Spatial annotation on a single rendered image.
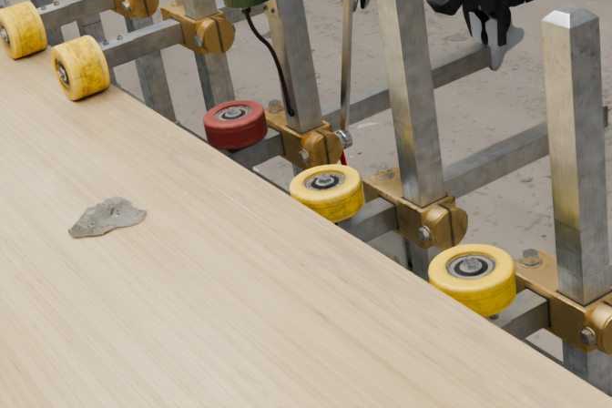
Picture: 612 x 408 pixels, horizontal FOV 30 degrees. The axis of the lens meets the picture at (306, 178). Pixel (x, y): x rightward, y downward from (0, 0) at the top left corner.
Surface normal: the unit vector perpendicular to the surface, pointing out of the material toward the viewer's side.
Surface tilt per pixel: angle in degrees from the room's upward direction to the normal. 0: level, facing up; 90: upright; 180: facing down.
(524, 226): 0
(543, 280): 0
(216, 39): 90
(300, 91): 90
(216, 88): 90
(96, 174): 0
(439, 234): 90
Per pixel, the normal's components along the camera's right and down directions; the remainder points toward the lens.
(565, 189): -0.83, 0.36
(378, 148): -0.15, -0.88
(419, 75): 0.53, 0.32
